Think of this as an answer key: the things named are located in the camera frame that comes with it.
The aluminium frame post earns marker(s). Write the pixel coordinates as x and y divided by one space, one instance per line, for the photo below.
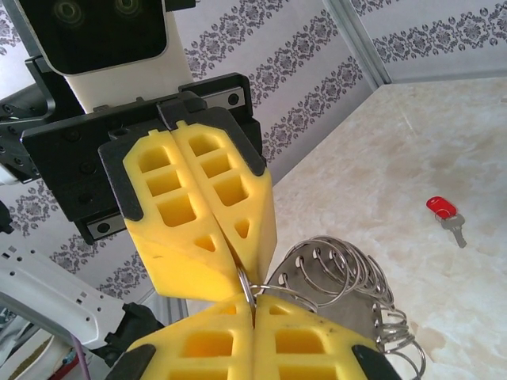
356 39

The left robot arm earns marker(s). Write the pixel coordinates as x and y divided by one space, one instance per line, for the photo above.
59 301

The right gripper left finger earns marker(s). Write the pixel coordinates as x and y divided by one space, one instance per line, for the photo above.
198 348

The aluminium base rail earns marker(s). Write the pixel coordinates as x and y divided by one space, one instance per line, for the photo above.
172 312

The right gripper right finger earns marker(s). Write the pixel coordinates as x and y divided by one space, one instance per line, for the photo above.
317 356

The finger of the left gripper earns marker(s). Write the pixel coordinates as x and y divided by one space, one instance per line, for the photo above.
259 213
166 253

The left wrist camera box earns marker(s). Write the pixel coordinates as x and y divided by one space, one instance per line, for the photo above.
99 39

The metal plate with key rings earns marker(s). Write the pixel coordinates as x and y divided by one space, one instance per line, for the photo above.
348 312

